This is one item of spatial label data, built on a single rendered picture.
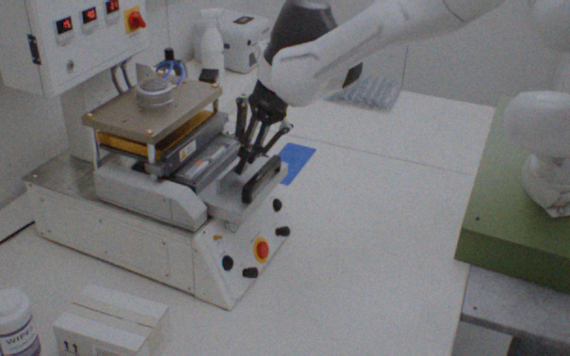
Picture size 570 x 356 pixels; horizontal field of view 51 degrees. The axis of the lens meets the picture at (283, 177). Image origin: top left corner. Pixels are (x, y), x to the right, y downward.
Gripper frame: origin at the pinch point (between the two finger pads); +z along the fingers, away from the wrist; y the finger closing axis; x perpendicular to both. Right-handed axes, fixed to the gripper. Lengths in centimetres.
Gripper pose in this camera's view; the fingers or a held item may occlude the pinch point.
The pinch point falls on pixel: (245, 159)
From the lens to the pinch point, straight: 127.5
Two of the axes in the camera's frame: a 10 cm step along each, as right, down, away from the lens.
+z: -3.3, 7.0, 6.3
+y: 8.3, 5.4, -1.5
